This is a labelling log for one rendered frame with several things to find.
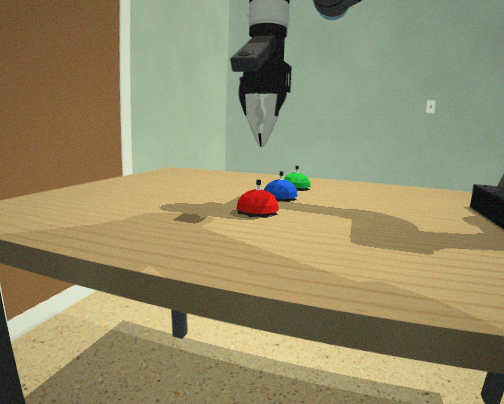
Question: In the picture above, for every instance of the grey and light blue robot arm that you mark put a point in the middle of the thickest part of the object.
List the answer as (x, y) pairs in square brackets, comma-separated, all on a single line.
[(259, 48)]

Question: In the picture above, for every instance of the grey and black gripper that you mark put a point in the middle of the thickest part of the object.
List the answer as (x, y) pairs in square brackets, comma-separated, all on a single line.
[(271, 77)]

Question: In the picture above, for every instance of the red dome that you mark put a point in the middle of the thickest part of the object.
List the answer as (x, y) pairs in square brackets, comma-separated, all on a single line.
[(257, 203)]

